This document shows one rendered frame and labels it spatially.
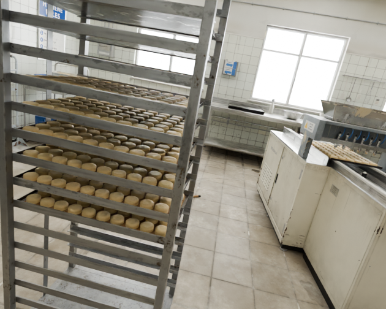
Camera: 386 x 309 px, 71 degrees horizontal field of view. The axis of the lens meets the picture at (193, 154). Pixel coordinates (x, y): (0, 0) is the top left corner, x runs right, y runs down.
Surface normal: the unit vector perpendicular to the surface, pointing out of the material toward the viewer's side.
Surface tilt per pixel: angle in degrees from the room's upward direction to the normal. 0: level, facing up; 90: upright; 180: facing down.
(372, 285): 90
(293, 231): 90
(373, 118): 115
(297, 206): 90
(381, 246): 90
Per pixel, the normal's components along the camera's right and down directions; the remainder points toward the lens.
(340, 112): -0.12, 0.65
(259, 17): -0.15, 0.26
